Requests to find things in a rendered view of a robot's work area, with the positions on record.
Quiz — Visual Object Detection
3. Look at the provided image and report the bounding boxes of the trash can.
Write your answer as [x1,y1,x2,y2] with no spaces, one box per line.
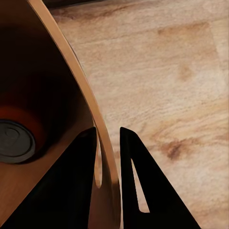
[0,0,121,229]

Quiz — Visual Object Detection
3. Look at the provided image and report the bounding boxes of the can of soda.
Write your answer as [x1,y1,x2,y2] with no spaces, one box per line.
[0,73,61,163]

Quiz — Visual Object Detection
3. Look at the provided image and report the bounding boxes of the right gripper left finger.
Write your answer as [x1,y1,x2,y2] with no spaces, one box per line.
[0,127,97,229]

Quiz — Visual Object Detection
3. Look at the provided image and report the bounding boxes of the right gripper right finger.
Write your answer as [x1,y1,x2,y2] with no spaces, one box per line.
[120,126,201,229]

